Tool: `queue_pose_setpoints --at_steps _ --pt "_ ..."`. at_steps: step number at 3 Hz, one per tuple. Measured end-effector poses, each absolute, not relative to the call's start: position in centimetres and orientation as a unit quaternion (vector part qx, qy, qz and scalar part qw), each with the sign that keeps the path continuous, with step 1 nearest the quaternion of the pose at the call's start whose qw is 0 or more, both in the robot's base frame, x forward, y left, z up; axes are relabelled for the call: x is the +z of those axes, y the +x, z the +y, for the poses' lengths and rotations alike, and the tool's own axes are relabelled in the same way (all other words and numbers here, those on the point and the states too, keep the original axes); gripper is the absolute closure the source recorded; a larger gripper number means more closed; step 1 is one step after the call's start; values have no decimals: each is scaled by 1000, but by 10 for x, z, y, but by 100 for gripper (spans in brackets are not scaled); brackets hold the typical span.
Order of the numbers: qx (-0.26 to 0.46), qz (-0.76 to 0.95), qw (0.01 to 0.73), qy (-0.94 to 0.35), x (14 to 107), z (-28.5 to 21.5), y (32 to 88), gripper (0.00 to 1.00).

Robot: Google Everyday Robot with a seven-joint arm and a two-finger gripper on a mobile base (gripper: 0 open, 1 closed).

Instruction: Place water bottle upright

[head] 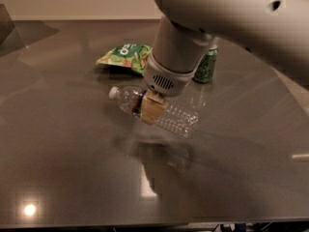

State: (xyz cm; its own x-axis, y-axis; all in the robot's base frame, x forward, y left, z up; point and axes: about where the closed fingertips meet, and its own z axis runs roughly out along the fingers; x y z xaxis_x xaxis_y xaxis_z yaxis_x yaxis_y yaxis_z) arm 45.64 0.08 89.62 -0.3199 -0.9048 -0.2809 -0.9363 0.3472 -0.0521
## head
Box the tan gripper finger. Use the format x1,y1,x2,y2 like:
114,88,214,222
140,90,168,125

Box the clear plastic water bottle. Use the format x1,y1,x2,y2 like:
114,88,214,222
108,86,199,138

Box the green chip bag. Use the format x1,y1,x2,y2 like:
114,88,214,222
96,43,153,76

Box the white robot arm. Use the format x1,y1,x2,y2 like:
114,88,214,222
144,0,309,97

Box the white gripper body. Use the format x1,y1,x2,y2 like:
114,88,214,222
144,53,195,97

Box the green soda can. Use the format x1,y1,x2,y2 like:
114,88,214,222
193,47,218,83

